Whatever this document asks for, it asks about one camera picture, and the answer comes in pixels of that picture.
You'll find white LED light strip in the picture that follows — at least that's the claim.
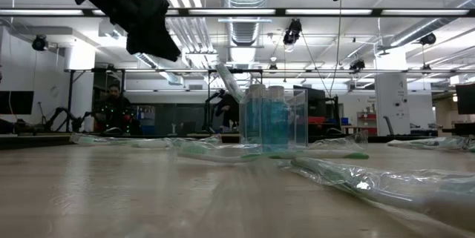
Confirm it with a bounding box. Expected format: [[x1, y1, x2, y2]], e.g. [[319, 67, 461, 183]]
[[187, 8, 277, 16], [284, 8, 373, 16], [381, 8, 471, 16], [91, 8, 180, 16], [0, 8, 85, 16]]

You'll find silver round ventilation duct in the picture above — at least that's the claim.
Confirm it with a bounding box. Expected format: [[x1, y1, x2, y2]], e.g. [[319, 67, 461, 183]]
[[221, 0, 272, 46]]

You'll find black computer monitor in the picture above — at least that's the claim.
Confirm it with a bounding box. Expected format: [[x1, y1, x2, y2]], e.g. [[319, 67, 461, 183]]
[[307, 85, 327, 119], [0, 90, 35, 116], [455, 83, 475, 116]]

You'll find clear acrylic container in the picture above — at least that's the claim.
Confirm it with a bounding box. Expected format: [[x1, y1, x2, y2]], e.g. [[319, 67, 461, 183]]
[[239, 87, 309, 153]]

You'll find black overhead frame bar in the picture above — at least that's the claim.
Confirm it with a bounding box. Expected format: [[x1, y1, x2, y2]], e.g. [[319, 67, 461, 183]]
[[0, 7, 475, 19]]

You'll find red shelf rack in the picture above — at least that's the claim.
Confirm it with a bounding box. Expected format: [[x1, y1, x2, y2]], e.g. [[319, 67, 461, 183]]
[[356, 110, 378, 136]]

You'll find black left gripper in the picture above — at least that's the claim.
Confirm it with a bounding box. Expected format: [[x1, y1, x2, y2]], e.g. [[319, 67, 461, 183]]
[[111, 0, 182, 62]]

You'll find person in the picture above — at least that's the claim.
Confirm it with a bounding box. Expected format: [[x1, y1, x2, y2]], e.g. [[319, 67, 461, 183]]
[[214, 92, 241, 134], [92, 83, 137, 135]]

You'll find white building column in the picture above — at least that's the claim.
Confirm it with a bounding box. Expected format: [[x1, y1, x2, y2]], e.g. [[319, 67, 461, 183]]
[[374, 47, 411, 137]]

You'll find blue mouthwash bottle white cap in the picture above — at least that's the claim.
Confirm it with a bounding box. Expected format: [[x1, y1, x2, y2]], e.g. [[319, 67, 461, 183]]
[[244, 84, 267, 146], [265, 85, 290, 152]]

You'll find black aluminium table frame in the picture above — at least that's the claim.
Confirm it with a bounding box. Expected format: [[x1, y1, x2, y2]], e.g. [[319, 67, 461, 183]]
[[0, 133, 475, 149]]

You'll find black overhead rig camera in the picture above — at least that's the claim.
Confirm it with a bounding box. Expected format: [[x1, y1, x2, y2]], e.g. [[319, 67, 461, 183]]
[[282, 18, 304, 46]]

